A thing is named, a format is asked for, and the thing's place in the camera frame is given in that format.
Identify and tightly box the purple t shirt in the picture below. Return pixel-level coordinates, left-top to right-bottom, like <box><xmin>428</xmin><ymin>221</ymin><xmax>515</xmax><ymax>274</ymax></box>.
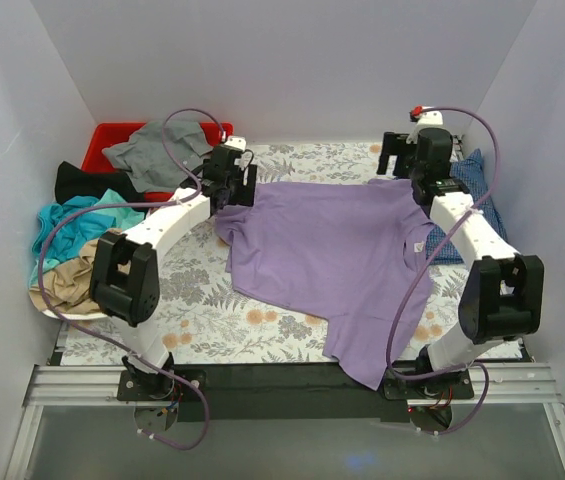
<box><xmin>215</xmin><ymin>179</ymin><xmax>432</xmax><ymax>389</ymax></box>

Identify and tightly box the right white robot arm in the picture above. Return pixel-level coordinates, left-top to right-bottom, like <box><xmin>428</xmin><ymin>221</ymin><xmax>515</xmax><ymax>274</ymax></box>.
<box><xmin>377</xmin><ymin>127</ymin><xmax>544</xmax><ymax>399</ymax></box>

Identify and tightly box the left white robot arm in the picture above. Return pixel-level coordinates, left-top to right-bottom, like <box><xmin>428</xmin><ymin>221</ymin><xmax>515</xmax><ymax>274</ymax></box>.
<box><xmin>89</xmin><ymin>136</ymin><xmax>257</xmax><ymax>400</ymax></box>

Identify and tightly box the blue checkered folded shirt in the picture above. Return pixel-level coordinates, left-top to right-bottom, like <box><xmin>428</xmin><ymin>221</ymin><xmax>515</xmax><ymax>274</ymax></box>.
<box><xmin>426</xmin><ymin>149</ymin><xmax>508</xmax><ymax>265</ymax></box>

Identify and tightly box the grey collared shirt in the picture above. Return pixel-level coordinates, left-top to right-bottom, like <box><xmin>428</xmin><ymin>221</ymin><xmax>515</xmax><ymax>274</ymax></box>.
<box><xmin>102</xmin><ymin>120</ymin><xmax>213</xmax><ymax>193</ymax></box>

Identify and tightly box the floral table mat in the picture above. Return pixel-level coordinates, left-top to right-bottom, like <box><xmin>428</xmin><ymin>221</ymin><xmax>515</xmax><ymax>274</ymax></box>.
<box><xmin>60</xmin><ymin>139</ymin><xmax>521</xmax><ymax>366</ymax></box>

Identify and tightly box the red plastic bin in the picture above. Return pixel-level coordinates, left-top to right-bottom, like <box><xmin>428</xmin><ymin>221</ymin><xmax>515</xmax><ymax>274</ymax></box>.
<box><xmin>81</xmin><ymin>122</ymin><xmax>234</xmax><ymax>202</ymax></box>

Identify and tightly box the teal shirt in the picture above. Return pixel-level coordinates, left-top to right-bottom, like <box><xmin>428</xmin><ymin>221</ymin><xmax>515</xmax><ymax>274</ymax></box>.
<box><xmin>29</xmin><ymin>188</ymin><xmax>146</xmax><ymax>286</ymax></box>

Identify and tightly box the black shirt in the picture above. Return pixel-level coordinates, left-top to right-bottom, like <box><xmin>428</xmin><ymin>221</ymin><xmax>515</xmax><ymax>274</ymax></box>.
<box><xmin>54</xmin><ymin>162</ymin><xmax>145</xmax><ymax>204</ymax></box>

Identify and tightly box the beige shirt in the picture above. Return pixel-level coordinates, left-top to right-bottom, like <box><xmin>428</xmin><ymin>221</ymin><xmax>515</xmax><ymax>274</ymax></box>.
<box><xmin>43</xmin><ymin>238</ymin><xmax>101</xmax><ymax>315</ymax></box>

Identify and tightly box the white oval basket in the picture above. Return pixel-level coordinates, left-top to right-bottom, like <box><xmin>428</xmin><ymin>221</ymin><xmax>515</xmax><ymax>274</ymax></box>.
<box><xmin>41</xmin><ymin>207</ymin><xmax>152</xmax><ymax>321</ymax></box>

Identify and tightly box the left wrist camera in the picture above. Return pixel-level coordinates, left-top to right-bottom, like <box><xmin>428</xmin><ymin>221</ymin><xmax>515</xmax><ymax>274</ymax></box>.
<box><xmin>223</xmin><ymin>135</ymin><xmax>247</xmax><ymax>151</ymax></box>

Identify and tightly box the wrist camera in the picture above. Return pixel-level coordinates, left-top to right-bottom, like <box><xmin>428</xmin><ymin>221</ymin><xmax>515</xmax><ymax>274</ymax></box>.
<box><xmin>223</xmin><ymin>135</ymin><xmax>247</xmax><ymax>151</ymax></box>
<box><xmin>406</xmin><ymin>106</ymin><xmax>444</xmax><ymax>144</ymax></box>

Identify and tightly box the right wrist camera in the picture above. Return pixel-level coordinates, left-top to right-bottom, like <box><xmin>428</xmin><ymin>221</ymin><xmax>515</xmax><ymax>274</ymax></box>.
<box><xmin>406</xmin><ymin>106</ymin><xmax>444</xmax><ymax>144</ymax></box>

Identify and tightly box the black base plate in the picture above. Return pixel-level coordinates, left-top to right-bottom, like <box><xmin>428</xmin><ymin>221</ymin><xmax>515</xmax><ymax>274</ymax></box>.
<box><xmin>116</xmin><ymin>362</ymin><xmax>473</xmax><ymax>424</ymax></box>

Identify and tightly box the aluminium frame rail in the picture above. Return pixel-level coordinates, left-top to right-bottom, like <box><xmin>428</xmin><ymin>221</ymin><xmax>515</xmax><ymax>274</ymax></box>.
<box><xmin>6</xmin><ymin>362</ymin><xmax>565</xmax><ymax>479</ymax></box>

